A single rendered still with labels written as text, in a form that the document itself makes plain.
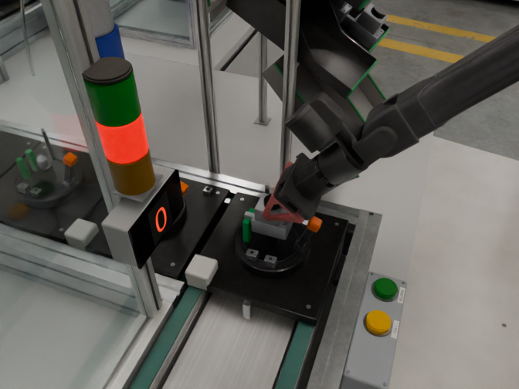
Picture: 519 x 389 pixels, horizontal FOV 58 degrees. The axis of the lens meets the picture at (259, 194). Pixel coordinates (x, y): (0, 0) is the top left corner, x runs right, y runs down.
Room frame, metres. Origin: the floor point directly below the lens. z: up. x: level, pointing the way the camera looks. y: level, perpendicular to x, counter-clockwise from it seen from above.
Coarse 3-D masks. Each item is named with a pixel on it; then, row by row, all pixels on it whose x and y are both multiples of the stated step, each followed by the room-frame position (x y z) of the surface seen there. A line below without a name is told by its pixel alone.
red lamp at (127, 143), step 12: (108, 132) 0.41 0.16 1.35; (120, 132) 0.41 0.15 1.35; (132, 132) 0.41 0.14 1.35; (144, 132) 0.43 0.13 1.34; (108, 144) 0.41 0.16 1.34; (120, 144) 0.41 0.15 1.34; (132, 144) 0.41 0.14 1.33; (144, 144) 0.42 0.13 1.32; (108, 156) 0.41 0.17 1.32; (120, 156) 0.41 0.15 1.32; (132, 156) 0.41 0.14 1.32
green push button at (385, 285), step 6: (378, 282) 0.49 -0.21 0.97; (384, 282) 0.49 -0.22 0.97; (390, 282) 0.49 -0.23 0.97; (378, 288) 0.48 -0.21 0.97; (384, 288) 0.48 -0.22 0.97; (390, 288) 0.48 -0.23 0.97; (396, 288) 0.48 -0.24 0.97; (378, 294) 0.47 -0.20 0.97; (384, 294) 0.46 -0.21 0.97; (390, 294) 0.46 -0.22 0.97
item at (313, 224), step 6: (306, 222) 0.55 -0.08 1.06; (312, 222) 0.54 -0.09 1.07; (318, 222) 0.54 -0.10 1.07; (306, 228) 0.55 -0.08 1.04; (312, 228) 0.53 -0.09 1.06; (318, 228) 0.53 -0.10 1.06; (306, 234) 0.54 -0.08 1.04; (300, 240) 0.54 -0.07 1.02; (306, 240) 0.54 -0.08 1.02; (300, 246) 0.54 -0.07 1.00
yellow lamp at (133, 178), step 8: (144, 160) 0.42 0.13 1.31; (112, 168) 0.41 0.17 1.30; (120, 168) 0.41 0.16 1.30; (128, 168) 0.41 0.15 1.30; (136, 168) 0.41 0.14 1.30; (144, 168) 0.42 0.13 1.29; (152, 168) 0.43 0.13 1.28; (112, 176) 0.42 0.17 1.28; (120, 176) 0.41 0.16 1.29; (128, 176) 0.41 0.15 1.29; (136, 176) 0.41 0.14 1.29; (144, 176) 0.41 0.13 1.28; (152, 176) 0.43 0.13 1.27; (120, 184) 0.41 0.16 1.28; (128, 184) 0.41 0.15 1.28; (136, 184) 0.41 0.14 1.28; (144, 184) 0.41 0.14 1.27; (152, 184) 0.42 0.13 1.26; (120, 192) 0.41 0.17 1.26; (128, 192) 0.41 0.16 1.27; (136, 192) 0.41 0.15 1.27
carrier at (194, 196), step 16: (192, 192) 0.72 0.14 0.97; (224, 192) 0.72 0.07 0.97; (192, 208) 0.67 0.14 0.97; (208, 208) 0.67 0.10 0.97; (176, 224) 0.61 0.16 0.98; (192, 224) 0.63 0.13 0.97; (208, 224) 0.63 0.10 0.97; (176, 240) 0.59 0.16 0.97; (192, 240) 0.59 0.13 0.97; (160, 256) 0.55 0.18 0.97; (176, 256) 0.55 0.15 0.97; (192, 256) 0.56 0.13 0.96; (160, 272) 0.51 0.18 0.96; (176, 272) 0.51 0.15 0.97
